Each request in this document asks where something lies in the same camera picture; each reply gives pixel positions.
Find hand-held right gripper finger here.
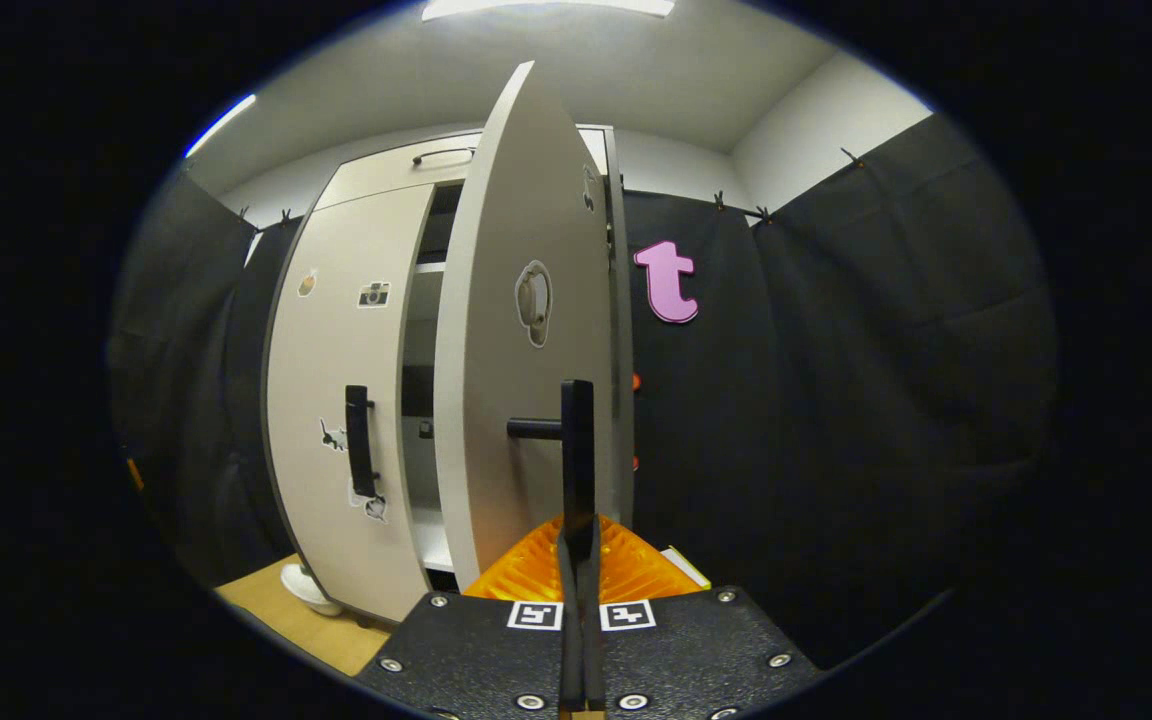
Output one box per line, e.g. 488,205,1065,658
580,514,823,720
354,514,583,720

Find black door handle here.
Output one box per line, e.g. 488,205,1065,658
344,385,379,498
508,380,597,531

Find camera-sticker white cabinet door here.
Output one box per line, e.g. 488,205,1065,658
266,183,435,623

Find cat-sticker white cabinet door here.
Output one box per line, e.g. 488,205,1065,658
433,60,622,591

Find white double-door shoe cabinet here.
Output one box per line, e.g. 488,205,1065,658
261,125,637,631

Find white cabinet drawer front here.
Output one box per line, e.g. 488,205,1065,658
314,128,609,211

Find white rounded object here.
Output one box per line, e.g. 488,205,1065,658
281,562,343,617

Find black backdrop cloth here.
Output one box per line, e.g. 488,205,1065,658
106,112,1062,671

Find narrow ceiling light strip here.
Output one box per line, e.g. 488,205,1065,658
186,94,257,158

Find rectangular ceiling light panel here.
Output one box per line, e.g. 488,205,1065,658
422,0,677,23

